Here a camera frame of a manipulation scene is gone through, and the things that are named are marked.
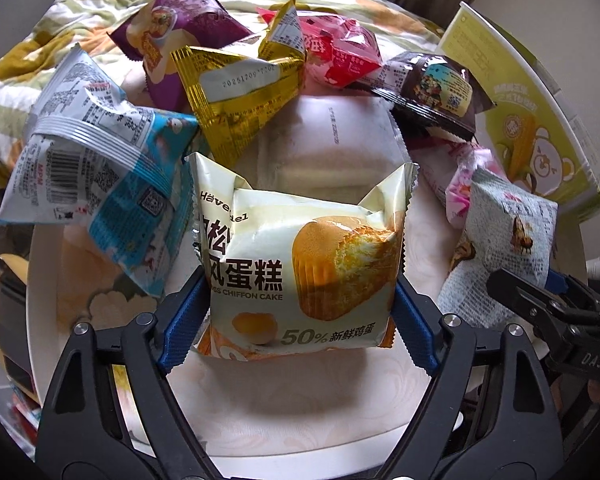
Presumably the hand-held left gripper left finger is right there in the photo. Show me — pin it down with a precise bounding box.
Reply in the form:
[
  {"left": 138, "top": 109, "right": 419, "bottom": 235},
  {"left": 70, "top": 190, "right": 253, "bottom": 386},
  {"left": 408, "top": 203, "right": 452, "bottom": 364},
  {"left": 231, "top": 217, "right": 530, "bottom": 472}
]
[{"left": 34, "top": 265, "right": 215, "bottom": 480}]

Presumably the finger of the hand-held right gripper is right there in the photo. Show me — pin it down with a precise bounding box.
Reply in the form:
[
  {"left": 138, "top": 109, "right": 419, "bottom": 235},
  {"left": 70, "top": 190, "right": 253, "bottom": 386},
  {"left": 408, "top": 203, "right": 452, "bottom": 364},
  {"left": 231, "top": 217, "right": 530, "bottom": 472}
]
[
  {"left": 547, "top": 269, "right": 600, "bottom": 311},
  {"left": 486, "top": 267, "right": 572, "bottom": 334}
]

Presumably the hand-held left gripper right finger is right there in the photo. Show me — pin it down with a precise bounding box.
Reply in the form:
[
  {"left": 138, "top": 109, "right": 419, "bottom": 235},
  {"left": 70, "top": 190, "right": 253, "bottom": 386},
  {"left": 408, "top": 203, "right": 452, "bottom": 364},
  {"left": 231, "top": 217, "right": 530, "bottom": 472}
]
[{"left": 380, "top": 276, "right": 566, "bottom": 480}]

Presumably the grey-white nut print packet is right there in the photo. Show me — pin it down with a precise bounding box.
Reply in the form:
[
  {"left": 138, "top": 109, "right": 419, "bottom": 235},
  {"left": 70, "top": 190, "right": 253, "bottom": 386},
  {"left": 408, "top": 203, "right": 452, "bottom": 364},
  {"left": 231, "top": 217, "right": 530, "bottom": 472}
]
[{"left": 437, "top": 167, "right": 561, "bottom": 316}]

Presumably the cream cake snack packet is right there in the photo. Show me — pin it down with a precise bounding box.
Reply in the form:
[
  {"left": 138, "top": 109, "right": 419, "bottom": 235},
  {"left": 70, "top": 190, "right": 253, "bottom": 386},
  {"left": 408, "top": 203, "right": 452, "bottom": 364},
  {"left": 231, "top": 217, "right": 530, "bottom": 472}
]
[{"left": 186, "top": 152, "right": 421, "bottom": 361}]

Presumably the pink snack packet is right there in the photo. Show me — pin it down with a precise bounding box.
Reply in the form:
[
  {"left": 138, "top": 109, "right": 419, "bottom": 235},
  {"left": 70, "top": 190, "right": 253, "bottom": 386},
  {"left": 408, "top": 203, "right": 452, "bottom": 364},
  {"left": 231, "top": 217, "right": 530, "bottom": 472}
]
[{"left": 410, "top": 140, "right": 511, "bottom": 221}]

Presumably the yellow-green cardboard box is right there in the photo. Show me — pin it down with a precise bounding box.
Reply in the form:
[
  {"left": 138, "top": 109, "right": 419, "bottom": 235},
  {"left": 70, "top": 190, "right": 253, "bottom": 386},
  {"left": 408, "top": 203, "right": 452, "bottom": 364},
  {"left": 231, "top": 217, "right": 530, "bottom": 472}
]
[{"left": 440, "top": 1, "right": 600, "bottom": 221}]

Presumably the gold foil snack packet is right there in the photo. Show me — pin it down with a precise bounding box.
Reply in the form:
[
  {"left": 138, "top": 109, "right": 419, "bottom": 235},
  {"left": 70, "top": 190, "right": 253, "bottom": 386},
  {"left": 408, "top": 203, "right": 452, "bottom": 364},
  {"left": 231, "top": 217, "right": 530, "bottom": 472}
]
[{"left": 171, "top": 0, "right": 308, "bottom": 166}]

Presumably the dark brown snack packet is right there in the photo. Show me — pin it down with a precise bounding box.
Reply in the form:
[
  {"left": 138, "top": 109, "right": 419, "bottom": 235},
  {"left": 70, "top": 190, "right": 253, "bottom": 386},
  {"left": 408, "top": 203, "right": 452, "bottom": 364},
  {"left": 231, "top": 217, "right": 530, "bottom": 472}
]
[{"left": 345, "top": 50, "right": 498, "bottom": 141}]

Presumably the red snack packet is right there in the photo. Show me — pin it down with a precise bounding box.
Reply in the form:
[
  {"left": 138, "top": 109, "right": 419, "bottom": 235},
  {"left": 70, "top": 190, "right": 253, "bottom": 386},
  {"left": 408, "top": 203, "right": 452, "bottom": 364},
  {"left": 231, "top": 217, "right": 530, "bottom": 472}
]
[{"left": 257, "top": 5, "right": 383, "bottom": 88}]

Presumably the purple snack packet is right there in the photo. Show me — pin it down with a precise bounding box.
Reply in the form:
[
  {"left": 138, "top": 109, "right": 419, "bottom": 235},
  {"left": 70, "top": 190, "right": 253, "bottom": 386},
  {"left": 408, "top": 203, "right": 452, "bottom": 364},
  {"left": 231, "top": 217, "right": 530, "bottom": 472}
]
[{"left": 107, "top": 0, "right": 255, "bottom": 111}]

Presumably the cream floral tablecloth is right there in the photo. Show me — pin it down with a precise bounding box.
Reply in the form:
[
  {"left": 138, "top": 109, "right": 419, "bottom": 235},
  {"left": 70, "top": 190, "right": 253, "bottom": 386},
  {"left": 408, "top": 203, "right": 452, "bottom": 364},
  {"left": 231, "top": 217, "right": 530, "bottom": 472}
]
[{"left": 27, "top": 85, "right": 588, "bottom": 448}]

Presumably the blue and white snack packet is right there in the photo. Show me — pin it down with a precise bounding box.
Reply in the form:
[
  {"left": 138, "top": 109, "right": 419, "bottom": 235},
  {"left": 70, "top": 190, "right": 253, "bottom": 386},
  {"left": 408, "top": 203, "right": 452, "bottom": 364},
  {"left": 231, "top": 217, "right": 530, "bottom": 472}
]
[{"left": 0, "top": 42, "right": 201, "bottom": 298}]

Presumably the white translucent snack packet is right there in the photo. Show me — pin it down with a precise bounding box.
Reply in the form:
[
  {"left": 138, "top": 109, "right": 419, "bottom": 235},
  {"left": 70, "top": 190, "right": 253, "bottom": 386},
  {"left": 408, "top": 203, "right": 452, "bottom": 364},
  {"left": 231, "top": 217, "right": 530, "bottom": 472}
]
[{"left": 235, "top": 95, "right": 405, "bottom": 196}]

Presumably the floral striped blanket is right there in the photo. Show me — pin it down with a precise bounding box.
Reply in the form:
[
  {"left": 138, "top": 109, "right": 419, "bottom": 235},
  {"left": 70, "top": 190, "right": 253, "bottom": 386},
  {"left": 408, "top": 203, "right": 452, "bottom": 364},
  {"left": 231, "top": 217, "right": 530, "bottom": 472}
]
[{"left": 0, "top": 0, "right": 451, "bottom": 191}]

